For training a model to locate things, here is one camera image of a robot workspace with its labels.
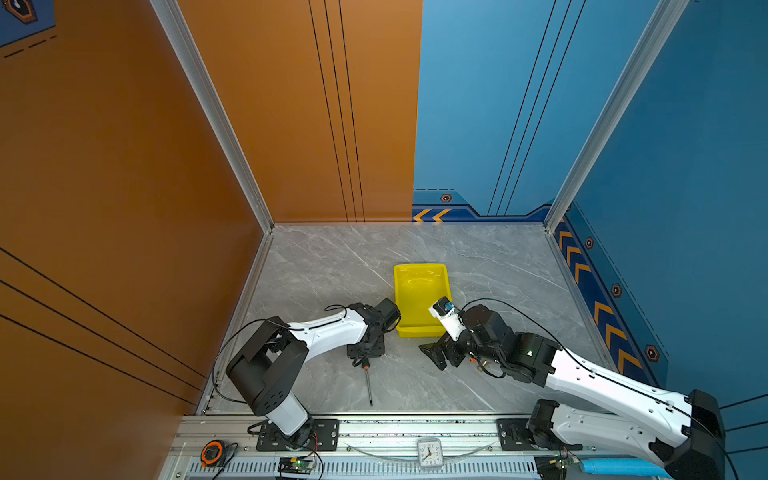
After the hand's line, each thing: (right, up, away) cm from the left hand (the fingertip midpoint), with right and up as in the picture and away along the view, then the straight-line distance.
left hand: (373, 349), depth 88 cm
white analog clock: (+15, -18, -18) cm, 30 cm away
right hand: (+15, +8, -15) cm, 23 cm away
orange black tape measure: (-36, -17, -19) cm, 44 cm away
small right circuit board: (+45, -21, -18) cm, 53 cm away
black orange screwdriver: (-1, -7, -5) cm, 9 cm away
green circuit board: (-17, -22, -17) cm, 33 cm away
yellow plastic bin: (+15, +17, +12) cm, 26 cm away
